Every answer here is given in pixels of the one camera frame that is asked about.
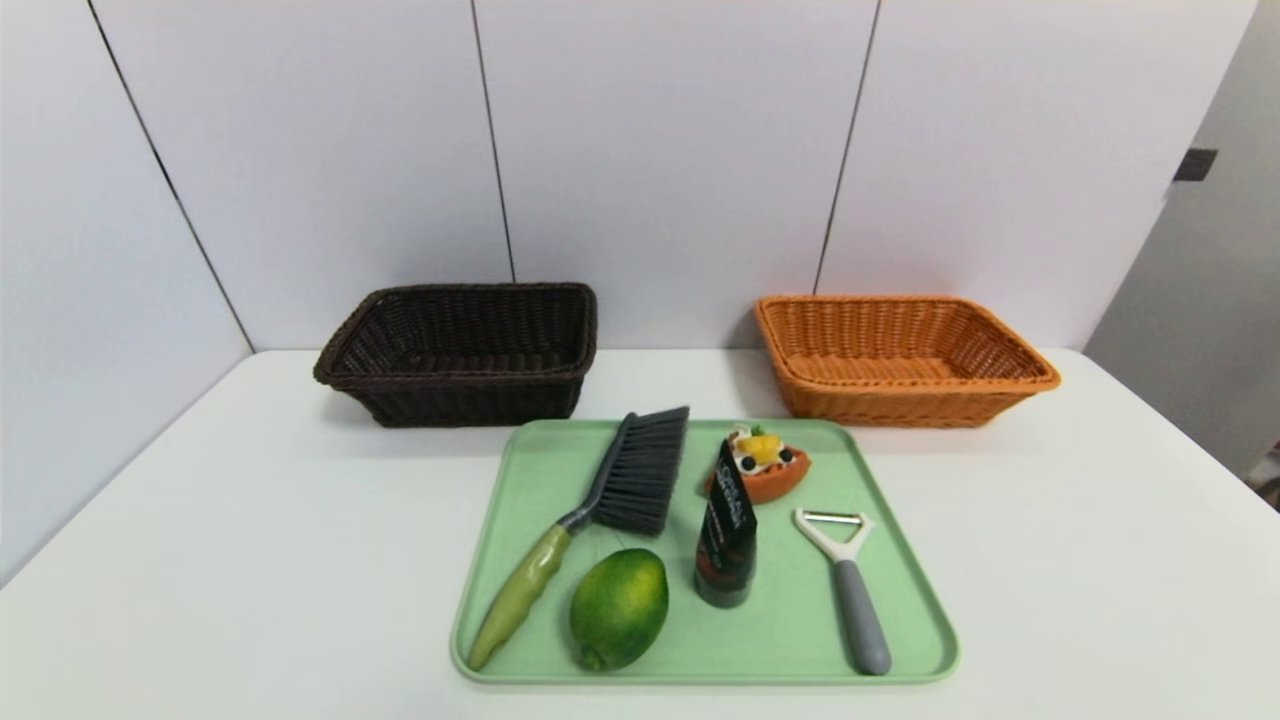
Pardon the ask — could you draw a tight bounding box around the orange toy fruit tart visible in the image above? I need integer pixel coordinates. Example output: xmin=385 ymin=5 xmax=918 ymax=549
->
xmin=703 ymin=424 xmax=813 ymax=506

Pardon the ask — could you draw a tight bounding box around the black cosmetic tube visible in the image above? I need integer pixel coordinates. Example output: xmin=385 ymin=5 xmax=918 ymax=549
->
xmin=694 ymin=438 xmax=759 ymax=609

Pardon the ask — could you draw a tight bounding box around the green lime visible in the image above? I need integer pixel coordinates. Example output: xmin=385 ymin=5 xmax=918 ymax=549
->
xmin=569 ymin=547 xmax=670 ymax=673

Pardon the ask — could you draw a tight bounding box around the white peeler with grey handle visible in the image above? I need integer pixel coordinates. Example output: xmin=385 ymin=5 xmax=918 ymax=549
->
xmin=794 ymin=508 xmax=893 ymax=677

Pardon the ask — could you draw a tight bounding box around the dark brown wicker basket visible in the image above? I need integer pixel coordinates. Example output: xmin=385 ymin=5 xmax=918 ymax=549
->
xmin=313 ymin=282 xmax=599 ymax=429

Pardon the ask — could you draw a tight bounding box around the orange wicker basket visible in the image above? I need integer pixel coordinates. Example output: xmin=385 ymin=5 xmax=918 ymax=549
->
xmin=755 ymin=294 xmax=1062 ymax=430

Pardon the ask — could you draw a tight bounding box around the light green plastic tray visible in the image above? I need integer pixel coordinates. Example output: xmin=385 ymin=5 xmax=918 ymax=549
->
xmin=449 ymin=417 xmax=961 ymax=688

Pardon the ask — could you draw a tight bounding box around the grey brush with green handle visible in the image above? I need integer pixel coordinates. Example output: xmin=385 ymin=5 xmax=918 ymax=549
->
xmin=467 ymin=405 xmax=691 ymax=673

